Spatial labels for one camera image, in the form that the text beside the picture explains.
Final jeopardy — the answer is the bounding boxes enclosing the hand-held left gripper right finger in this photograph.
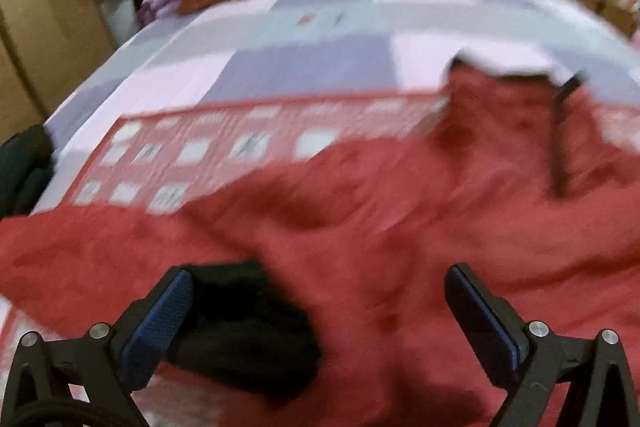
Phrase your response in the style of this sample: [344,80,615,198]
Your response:
[444,263,640,427]

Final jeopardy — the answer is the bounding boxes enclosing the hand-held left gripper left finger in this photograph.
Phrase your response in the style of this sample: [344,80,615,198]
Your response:
[0,266,196,427]

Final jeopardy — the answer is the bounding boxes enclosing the red jacket with black lining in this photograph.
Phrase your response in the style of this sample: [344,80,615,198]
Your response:
[0,57,640,427]

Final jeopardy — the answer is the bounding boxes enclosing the red patterned blanket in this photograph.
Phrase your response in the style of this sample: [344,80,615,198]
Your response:
[0,93,640,427]

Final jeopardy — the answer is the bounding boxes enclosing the dark green garment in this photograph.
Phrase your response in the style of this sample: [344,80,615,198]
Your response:
[0,124,58,218]

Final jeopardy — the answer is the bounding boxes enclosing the patchwork bedspread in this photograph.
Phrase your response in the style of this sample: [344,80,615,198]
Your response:
[30,0,640,212]

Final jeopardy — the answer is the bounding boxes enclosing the wooden wardrobe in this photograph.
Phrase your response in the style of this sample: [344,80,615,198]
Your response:
[0,0,118,142]

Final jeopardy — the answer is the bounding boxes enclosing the black cable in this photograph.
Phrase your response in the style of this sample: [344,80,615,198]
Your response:
[0,399,96,427]

